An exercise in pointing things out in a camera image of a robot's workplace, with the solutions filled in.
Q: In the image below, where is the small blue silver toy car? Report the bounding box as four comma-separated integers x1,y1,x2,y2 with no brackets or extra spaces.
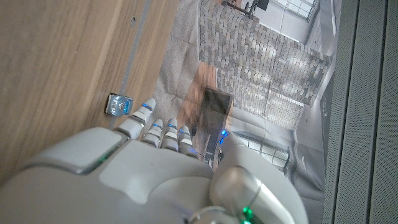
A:
104,93,134,117

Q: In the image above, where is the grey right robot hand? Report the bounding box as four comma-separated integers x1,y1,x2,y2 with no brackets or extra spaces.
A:
0,98,308,224

